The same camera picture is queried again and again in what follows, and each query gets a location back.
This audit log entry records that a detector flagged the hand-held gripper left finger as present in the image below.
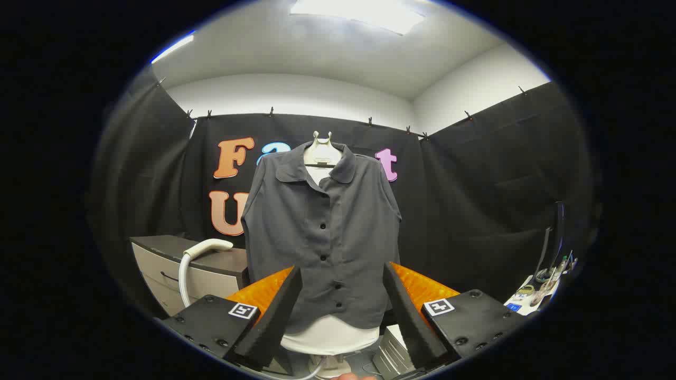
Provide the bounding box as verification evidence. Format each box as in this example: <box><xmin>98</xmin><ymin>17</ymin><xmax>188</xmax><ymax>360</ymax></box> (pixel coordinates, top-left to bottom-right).
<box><xmin>161</xmin><ymin>265</ymin><xmax>303</xmax><ymax>370</ymax></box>

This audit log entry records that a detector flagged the grey ribbed appliance base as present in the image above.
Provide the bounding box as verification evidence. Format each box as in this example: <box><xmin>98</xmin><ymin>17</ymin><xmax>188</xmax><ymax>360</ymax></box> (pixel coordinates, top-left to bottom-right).
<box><xmin>372</xmin><ymin>325</ymin><xmax>418</xmax><ymax>378</ymax></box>

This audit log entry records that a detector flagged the pile of small desk items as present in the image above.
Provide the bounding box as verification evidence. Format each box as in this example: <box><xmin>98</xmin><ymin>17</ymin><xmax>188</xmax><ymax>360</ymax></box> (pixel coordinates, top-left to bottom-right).
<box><xmin>531</xmin><ymin>252</ymin><xmax>579</xmax><ymax>307</ymax></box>

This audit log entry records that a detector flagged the ceiling light strip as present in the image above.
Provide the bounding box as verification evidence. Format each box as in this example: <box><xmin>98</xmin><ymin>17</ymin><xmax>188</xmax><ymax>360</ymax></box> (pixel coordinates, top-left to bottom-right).
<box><xmin>151</xmin><ymin>33</ymin><xmax>195</xmax><ymax>64</ymax></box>

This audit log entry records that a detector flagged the white steamer hose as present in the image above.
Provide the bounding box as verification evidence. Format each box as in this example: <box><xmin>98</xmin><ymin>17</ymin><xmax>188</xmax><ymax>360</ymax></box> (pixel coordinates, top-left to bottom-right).
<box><xmin>178</xmin><ymin>253</ymin><xmax>193</xmax><ymax>308</ymax></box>

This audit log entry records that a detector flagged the ceiling light panel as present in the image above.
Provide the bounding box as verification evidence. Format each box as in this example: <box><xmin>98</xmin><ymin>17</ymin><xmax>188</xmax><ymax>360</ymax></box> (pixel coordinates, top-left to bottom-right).
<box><xmin>289</xmin><ymin>0</ymin><xmax>426</xmax><ymax>36</ymax></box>

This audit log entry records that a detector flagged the white side table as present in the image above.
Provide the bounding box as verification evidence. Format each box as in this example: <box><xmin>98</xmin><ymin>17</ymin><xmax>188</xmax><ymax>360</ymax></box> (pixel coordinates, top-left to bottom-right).
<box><xmin>504</xmin><ymin>259</ymin><xmax>579</xmax><ymax>316</ymax></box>

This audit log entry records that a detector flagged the grey button-up shirt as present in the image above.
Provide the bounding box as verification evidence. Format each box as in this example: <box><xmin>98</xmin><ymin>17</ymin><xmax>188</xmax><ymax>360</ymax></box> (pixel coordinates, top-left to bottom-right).
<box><xmin>240</xmin><ymin>140</ymin><xmax>403</xmax><ymax>334</ymax></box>

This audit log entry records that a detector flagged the white garment form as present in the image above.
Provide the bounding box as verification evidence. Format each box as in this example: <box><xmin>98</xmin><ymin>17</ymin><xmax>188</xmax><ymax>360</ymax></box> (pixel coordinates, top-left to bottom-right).
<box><xmin>280</xmin><ymin>165</ymin><xmax>380</xmax><ymax>355</ymax></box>

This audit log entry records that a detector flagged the white garment steamer head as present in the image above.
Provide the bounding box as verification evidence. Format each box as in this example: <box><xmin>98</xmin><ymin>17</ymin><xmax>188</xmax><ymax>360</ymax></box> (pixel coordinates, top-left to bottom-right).
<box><xmin>182</xmin><ymin>239</ymin><xmax>234</xmax><ymax>260</ymax></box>

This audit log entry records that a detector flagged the white cabinet with dark top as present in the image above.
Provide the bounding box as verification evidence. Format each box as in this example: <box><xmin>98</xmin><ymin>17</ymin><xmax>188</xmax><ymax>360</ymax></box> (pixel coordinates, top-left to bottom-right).
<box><xmin>130</xmin><ymin>235</ymin><xmax>250</xmax><ymax>317</ymax></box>

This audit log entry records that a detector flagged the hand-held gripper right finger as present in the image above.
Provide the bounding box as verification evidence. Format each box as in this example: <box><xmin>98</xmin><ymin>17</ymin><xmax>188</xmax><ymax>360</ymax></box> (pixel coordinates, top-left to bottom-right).
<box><xmin>382</xmin><ymin>261</ymin><xmax>529</xmax><ymax>370</ymax></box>

